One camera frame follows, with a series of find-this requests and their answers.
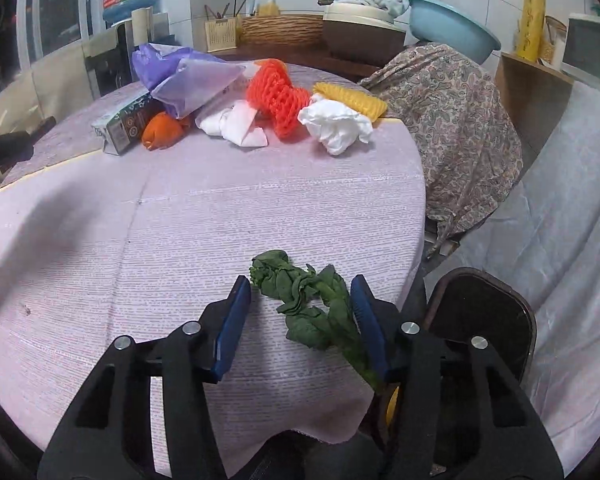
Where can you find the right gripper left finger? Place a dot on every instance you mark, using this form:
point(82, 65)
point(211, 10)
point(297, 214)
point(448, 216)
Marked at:
point(105, 432)

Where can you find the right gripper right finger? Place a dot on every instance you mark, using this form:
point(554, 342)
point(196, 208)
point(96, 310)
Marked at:
point(458, 407)

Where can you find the green leafy vegetable scrap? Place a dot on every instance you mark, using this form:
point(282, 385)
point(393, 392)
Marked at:
point(317, 308)

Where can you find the purple plastic bag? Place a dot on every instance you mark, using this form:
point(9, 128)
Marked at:
point(181, 78)

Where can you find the red foam fruit net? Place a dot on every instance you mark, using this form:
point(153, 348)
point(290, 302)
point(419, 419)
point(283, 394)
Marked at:
point(272, 93)

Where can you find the white tissue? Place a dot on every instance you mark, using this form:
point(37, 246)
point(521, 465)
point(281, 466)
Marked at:
point(233, 121)
point(335, 125)

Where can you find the yellow foam fruit net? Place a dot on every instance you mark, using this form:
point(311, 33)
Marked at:
point(363, 103)

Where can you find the dark brown trash bin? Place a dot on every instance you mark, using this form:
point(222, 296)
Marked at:
point(468, 303)

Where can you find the small carton box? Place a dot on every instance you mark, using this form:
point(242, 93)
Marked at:
point(122, 125)

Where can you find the lilac tablecloth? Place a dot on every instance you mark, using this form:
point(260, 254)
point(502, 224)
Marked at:
point(102, 246)

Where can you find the water dispenser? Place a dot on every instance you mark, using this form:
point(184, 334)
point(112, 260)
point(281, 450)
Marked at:
point(108, 54)

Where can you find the white sheet cover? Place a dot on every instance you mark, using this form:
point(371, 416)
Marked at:
point(544, 242)

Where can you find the white folded tissue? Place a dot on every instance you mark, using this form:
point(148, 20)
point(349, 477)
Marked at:
point(233, 121)

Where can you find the beige chopstick holder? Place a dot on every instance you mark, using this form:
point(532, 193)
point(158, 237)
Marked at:
point(220, 31)

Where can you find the floral cloth cover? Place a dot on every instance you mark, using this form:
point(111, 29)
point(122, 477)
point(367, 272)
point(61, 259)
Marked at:
point(470, 151)

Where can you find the yellow soap dispenser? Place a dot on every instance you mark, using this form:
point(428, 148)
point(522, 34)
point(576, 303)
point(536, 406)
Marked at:
point(268, 8)

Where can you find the woven basket sink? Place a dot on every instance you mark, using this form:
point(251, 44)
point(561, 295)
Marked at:
point(288, 30)

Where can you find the wooden side shelf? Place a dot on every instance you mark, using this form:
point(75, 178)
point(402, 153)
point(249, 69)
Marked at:
point(535, 98)

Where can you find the brown white rice cooker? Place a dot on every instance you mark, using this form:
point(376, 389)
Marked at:
point(362, 34)

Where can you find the yellow cling wrap roll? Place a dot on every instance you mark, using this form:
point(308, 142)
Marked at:
point(530, 30)

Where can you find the white microwave oven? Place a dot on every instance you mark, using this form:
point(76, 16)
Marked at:
point(581, 58)

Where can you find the light blue basin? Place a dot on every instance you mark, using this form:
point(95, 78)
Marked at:
point(436, 21)

